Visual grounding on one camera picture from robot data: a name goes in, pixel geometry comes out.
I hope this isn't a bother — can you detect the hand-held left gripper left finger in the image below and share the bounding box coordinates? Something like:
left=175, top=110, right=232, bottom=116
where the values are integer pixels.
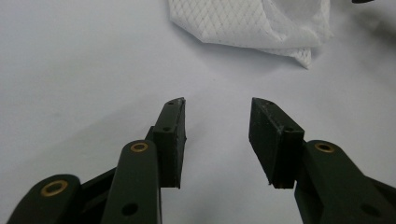
left=145, top=97, right=188, bottom=189

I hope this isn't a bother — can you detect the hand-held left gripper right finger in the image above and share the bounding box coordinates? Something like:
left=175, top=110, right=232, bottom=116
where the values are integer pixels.
left=248, top=97, right=305, bottom=189

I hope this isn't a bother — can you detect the white mesh laundry bag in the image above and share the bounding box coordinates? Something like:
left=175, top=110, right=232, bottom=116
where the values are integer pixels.
left=167, top=0, right=332, bottom=70

